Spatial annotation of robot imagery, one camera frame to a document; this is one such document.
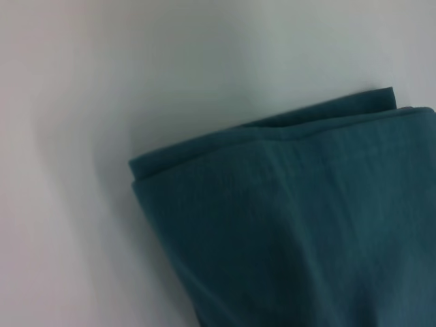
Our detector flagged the teal blue shirt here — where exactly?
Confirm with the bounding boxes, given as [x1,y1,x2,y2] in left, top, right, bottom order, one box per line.
[127,87,436,327]

